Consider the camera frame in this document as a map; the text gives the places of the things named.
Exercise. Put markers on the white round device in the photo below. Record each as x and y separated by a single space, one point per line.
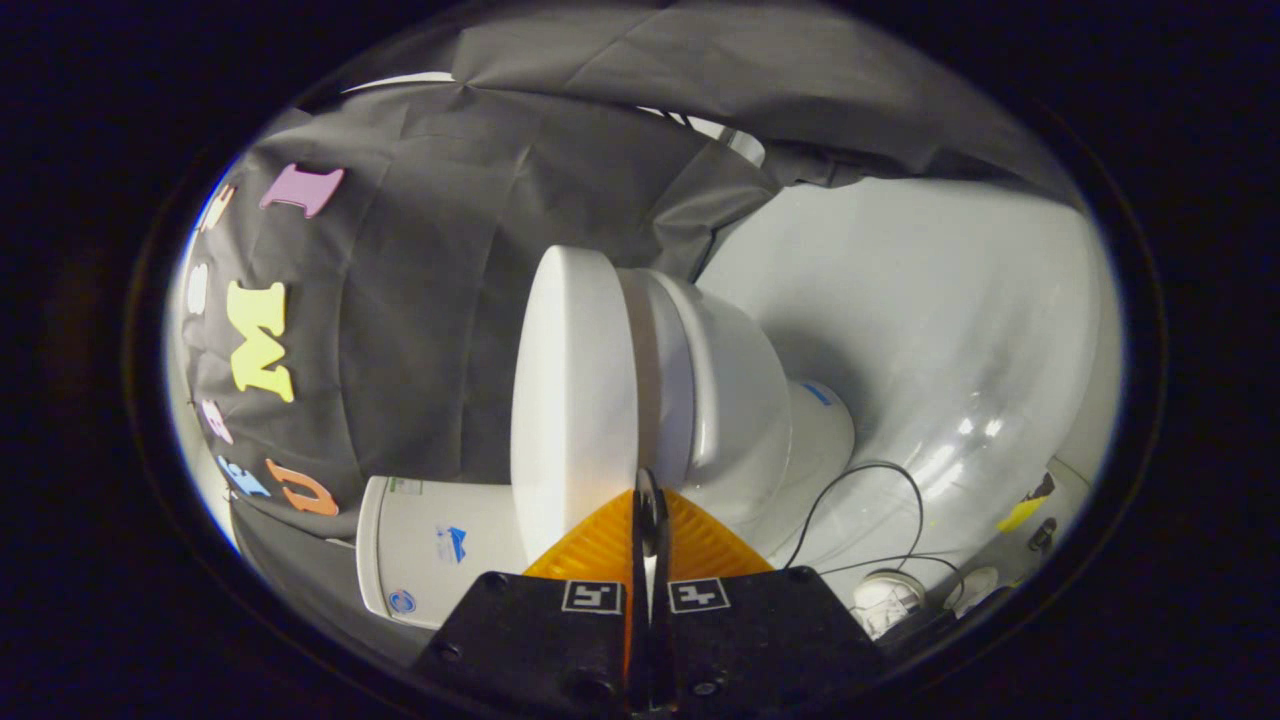
885 598

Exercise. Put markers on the white toilet seat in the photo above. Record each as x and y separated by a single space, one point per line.
665 380

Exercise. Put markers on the black backdrop cloth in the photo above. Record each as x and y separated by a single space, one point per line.
420 300

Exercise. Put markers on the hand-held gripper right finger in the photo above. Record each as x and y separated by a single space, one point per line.
760 640

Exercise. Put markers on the small dark object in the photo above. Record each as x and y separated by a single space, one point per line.
1042 535

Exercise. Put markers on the yellow tape strip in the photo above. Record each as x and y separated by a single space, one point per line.
1020 516

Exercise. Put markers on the white ceramic toilet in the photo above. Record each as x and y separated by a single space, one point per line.
740 400

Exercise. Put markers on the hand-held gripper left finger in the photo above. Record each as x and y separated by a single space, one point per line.
540 640

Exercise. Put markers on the white toilet lid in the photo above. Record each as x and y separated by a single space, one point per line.
575 400

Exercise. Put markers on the small white object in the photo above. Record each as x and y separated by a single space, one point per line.
975 588

